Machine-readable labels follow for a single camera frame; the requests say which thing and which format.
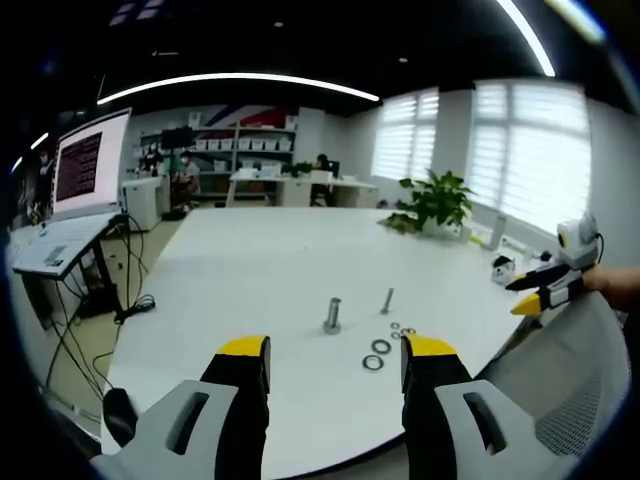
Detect curved ceiling strip light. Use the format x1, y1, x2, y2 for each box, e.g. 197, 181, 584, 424
96, 72, 382, 107

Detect straight ceiling strip light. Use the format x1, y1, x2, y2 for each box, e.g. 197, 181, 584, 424
497, 0, 557, 78

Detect green potted plant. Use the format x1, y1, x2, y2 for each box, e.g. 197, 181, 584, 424
378, 169, 477, 242

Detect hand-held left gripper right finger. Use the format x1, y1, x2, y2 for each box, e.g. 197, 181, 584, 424
399, 333, 566, 480

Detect white storage shelf with bins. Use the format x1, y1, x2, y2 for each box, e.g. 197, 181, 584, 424
138, 123, 300, 197

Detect white low cabinet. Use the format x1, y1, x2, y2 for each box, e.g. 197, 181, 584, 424
121, 174, 167, 232

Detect black cables bundle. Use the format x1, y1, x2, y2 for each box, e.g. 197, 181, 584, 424
42, 214, 159, 401

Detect white upright box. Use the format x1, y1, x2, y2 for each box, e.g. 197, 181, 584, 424
491, 213, 510, 251

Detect white office desk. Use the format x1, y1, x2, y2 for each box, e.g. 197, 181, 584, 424
224, 168, 380, 209

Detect grey mesh office chair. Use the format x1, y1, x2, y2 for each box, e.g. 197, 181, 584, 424
473, 292, 632, 480

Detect white window blinds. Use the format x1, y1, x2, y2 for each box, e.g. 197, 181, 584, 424
370, 79, 594, 231

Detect black laptop stand table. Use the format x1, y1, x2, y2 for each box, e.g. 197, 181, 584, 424
29, 219, 131, 326

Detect small white black device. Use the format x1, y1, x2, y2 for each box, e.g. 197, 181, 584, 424
491, 254, 517, 282

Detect thick threaded stud with nut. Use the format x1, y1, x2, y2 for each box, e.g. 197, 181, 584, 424
322, 296, 344, 336

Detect white open laptop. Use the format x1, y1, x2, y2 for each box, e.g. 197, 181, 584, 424
12, 106, 134, 277

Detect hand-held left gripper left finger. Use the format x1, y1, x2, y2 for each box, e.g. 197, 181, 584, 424
92, 334, 274, 480

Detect black monitor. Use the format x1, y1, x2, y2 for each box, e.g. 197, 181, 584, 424
160, 126, 194, 152

